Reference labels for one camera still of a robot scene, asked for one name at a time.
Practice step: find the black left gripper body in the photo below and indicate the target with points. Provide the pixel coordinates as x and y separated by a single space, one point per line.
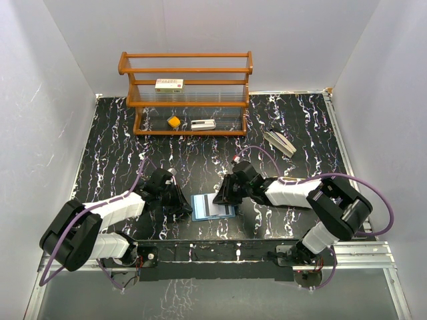
169 198

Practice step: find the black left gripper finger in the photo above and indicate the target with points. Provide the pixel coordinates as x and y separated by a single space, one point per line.
180 200
176 214

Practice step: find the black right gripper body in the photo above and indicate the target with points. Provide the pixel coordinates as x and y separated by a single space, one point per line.
239 191

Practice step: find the blue leather card holder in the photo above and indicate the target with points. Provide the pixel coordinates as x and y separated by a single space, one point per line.
198 213

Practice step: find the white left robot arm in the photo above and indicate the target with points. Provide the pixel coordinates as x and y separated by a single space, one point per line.
77 235

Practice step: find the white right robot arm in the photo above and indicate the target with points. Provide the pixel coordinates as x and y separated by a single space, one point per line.
340 208

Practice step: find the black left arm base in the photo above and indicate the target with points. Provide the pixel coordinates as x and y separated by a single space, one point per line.
125 272

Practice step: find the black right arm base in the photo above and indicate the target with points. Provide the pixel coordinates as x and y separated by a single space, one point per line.
298 255

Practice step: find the beige oval tray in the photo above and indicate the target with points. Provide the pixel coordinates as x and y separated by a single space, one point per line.
293 180

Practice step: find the white grey stapler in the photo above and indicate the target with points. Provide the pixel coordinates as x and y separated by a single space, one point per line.
203 125

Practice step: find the yellow square block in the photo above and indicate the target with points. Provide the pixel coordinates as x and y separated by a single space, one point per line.
174 122

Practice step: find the brown wooden shelf rack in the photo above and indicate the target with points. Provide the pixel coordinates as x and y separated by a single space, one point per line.
216 86

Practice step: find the white red paper box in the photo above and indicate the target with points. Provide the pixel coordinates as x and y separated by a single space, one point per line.
169 85

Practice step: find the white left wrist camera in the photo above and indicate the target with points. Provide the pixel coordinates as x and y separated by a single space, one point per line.
171 177

